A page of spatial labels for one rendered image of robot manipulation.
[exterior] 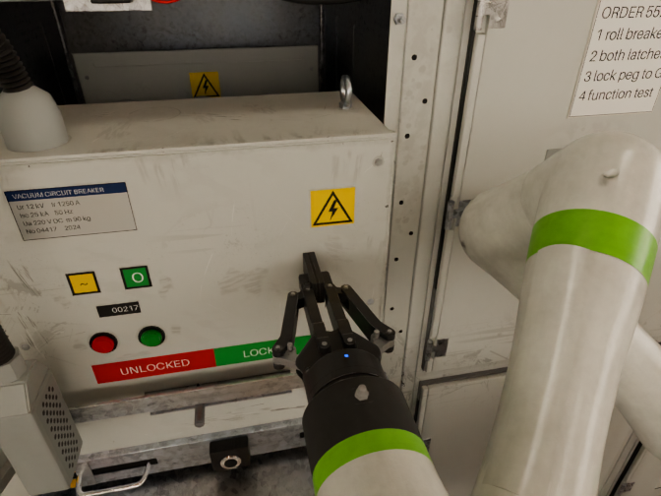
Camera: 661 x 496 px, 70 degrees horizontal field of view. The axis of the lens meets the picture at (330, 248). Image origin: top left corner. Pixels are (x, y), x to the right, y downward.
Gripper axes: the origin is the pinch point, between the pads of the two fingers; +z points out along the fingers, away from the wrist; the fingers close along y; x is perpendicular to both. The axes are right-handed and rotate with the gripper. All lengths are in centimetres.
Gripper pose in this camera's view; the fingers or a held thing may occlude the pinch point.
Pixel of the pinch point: (313, 277)
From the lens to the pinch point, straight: 58.3
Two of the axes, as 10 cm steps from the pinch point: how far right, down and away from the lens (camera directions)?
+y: 9.8, -1.1, 1.7
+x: 0.0, -8.5, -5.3
